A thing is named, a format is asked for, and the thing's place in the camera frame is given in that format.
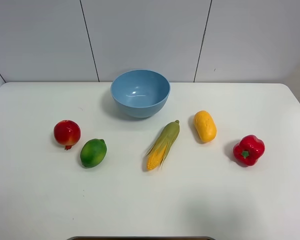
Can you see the green lime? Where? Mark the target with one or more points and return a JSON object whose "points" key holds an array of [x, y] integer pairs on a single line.
{"points": [[93, 153]]}

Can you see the yellow mango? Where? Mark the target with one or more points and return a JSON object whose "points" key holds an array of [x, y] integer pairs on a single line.
{"points": [[205, 126]]}

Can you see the corn cob with husk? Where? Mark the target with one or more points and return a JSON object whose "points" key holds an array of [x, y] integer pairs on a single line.
{"points": [[159, 151]]}

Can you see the blue plastic bowl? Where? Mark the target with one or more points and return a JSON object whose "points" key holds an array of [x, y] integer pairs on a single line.
{"points": [[140, 93]]}

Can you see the red pomegranate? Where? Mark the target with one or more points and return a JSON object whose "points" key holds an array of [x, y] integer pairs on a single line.
{"points": [[67, 133]]}

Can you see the red bell pepper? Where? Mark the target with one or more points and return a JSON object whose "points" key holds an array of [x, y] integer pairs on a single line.
{"points": [[249, 150]]}

